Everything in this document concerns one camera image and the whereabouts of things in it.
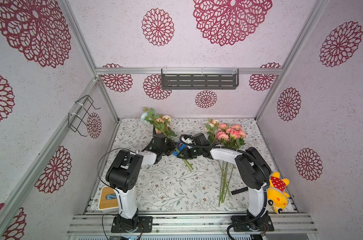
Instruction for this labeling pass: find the mixed pastel flower bouquet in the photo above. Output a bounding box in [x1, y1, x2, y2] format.
[141, 108, 177, 165]

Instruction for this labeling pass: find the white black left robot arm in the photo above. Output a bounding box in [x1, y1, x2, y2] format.
[105, 140, 175, 220]

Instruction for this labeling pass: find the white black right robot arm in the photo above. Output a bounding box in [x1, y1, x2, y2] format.
[177, 146, 271, 219]

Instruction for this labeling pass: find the pink rose bouquet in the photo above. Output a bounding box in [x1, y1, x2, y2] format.
[205, 119, 247, 207]

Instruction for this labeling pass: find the black round knob tool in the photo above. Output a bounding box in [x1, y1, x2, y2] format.
[231, 187, 248, 196]

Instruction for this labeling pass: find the wooden lid tissue box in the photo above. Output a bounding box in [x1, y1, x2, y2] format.
[98, 186, 119, 213]

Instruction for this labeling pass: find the yellow plush bear toy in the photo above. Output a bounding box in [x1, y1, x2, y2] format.
[267, 172, 290, 214]

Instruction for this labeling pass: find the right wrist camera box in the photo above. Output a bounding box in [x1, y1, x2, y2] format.
[192, 133, 210, 146]

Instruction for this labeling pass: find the grey wall shelf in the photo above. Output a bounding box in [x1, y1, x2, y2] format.
[160, 69, 239, 90]

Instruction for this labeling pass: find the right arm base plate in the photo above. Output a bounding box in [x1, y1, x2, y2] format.
[230, 212, 274, 232]

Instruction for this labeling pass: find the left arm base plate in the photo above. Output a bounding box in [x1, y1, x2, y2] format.
[111, 216, 153, 234]

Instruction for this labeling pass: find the black wire wall rack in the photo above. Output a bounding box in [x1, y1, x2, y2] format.
[67, 95, 101, 139]

